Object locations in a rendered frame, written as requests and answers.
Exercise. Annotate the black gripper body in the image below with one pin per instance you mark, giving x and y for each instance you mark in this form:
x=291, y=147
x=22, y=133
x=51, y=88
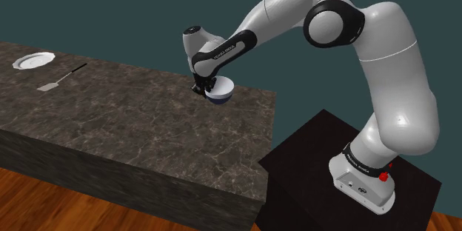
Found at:
x=201, y=83

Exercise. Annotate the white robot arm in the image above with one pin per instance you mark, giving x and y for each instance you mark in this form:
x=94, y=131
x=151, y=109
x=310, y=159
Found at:
x=393, y=78

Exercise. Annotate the white bowl with dark base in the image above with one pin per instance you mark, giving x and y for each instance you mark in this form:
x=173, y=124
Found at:
x=222, y=91

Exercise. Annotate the black robot stand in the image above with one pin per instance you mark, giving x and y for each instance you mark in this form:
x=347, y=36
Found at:
x=306, y=172

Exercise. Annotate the white plate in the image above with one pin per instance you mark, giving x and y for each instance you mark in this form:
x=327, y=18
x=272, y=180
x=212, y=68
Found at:
x=33, y=60

